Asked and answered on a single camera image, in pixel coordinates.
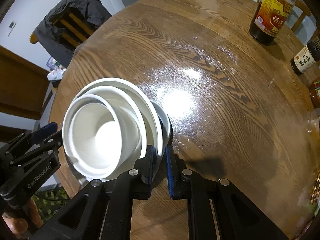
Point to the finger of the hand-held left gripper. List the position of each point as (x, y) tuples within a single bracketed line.
[(56, 140), (46, 129)]

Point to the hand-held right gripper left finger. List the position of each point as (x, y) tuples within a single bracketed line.
[(150, 166)]

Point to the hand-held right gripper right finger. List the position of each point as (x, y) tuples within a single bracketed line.
[(170, 171)]

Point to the large white bowl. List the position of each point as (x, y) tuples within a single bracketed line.
[(153, 125)]

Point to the blue patterned square plate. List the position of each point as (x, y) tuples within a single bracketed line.
[(168, 125)]

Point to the small white bowl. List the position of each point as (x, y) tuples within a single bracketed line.
[(105, 140)]

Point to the medium white bowl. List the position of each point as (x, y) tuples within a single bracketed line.
[(132, 116)]

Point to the small green leafy plant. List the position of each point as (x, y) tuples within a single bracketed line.
[(52, 200)]

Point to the brown wooden door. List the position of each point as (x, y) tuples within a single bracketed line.
[(20, 85)]

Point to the plastic bag of packets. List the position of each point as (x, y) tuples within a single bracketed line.
[(56, 72)]

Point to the wooden chair with black cloth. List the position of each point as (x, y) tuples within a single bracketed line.
[(75, 5)]

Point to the red sauce bottle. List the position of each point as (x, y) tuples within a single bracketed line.
[(316, 92)]

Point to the small dark sauce bottle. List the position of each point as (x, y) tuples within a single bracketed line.
[(303, 60)]

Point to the vinegar bottle with yellow label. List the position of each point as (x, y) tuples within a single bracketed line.
[(270, 12)]

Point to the white wall thermostat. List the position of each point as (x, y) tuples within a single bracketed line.
[(12, 25)]

